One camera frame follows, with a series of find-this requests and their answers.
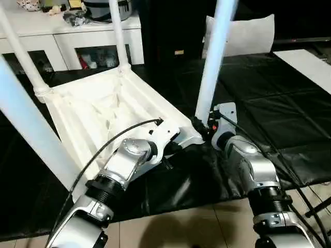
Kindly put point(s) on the white plastic table top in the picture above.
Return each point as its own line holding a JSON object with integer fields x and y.
{"x": 103, "y": 103}

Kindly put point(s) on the black work mat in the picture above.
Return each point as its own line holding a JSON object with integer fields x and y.
{"x": 271, "y": 103}

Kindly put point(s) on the grey printed cushion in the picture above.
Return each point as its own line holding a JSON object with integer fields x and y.
{"x": 250, "y": 36}

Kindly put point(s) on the black box with gold label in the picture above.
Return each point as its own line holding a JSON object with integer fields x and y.
{"x": 168, "y": 25}

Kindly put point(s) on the flat white board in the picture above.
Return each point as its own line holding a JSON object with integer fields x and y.
{"x": 307, "y": 67}

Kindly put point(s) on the small red bottle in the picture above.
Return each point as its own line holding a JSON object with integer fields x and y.
{"x": 83, "y": 62}

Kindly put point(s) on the black rod red band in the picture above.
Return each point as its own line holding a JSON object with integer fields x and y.
{"x": 305, "y": 40}

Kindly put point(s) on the black metal tube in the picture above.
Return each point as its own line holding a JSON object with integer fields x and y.
{"x": 319, "y": 206}

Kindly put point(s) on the grey round appliance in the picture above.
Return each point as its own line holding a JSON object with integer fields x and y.
{"x": 103, "y": 11}

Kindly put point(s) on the white cabinet with glass doors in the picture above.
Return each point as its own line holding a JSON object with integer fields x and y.
{"x": 64, "y": 38}

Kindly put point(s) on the black tangled item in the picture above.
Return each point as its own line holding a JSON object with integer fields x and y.
{"x": 76, "y": 18}

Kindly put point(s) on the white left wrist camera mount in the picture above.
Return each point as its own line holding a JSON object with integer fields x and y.
{"x": 163, "y": 131}

